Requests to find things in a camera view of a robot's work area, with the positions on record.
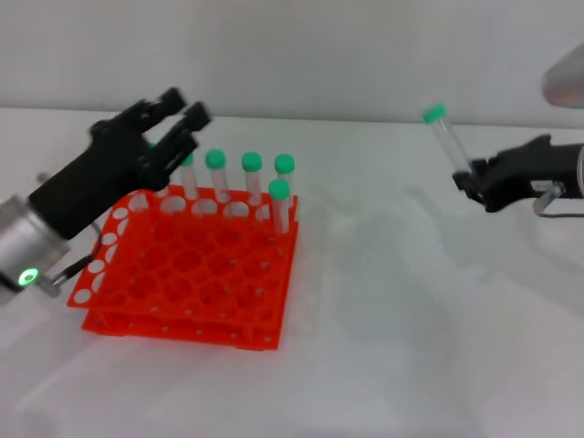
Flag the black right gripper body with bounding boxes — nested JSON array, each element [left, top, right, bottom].
[[474, 134, 581, 214]]

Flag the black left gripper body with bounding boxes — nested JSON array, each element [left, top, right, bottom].
[[28, 118, 171, 239]]

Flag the orange test tube rack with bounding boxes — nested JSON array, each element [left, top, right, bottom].
[[66, 182, 300, 352]]

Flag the right arm cable with connector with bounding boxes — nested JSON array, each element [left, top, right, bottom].
[[533, 181, 584, 218]]

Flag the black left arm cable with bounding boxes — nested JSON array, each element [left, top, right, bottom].
[[53, 218, 104, 287]]

